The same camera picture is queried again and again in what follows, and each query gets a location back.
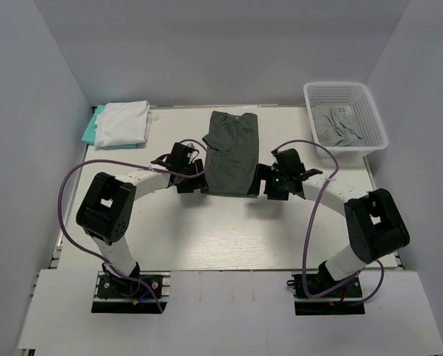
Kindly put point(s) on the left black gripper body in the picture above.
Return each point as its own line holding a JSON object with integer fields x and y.
{"x": 189, "y": 170}

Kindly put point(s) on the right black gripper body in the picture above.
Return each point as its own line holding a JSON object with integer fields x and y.
{"x": 276, "y": 184}

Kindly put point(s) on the dark grey t-shirt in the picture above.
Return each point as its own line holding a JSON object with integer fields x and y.
{"x": 233, "y": 146}

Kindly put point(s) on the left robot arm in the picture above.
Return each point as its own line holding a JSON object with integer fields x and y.
{"x": 106, "y": 209}

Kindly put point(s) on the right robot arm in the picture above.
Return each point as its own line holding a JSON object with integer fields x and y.
{"x": 374, "y": 225}

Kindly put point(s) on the light grey t-shirt in basket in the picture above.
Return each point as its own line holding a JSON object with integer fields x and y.
{"x": 336, "y": 126}

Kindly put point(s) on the folded white t-shirt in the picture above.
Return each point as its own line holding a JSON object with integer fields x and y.
{"x": 121, "y": 124}

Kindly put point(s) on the white plastic basket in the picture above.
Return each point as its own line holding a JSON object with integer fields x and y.
{"x": 358, "y": 97}

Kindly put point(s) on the folded teal t-shirt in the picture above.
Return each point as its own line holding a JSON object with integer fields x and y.
{"x": 89, "y": 131}

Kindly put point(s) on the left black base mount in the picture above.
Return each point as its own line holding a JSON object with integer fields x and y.
{"x": 113, "y": 295}

